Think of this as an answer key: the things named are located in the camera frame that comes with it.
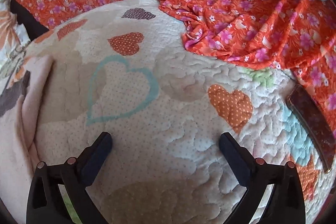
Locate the pink cloth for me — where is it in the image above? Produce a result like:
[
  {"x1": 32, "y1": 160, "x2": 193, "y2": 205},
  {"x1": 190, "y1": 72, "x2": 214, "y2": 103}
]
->
[{"x1": 1, "y1": 55, "x2": 53, "y2": 223}]

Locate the dark brown phone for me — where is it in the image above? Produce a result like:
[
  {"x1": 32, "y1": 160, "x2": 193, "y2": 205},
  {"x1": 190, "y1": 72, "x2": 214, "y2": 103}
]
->
[{"x1": 286, "y1": 84, "x2": 335, "y2": 173}]

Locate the heart patchwork quilt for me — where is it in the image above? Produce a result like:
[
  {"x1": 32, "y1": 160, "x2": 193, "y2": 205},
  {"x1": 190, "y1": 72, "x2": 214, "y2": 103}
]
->
[{"x1": 0, "y1": 0, "x2": 328, "y2": 224}]

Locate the white floral pillow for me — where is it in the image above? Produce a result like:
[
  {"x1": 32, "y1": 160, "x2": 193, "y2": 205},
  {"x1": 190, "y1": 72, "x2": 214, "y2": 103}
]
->
[{"x1": 1, "y1": 0, "x2": 31, "y2": 91}]

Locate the orange floral bedsheet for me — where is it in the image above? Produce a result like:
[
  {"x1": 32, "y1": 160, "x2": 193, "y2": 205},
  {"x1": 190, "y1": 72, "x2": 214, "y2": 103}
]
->
[{"x1": 16, "y1": 0, "x2": 335, "y2": 129}]

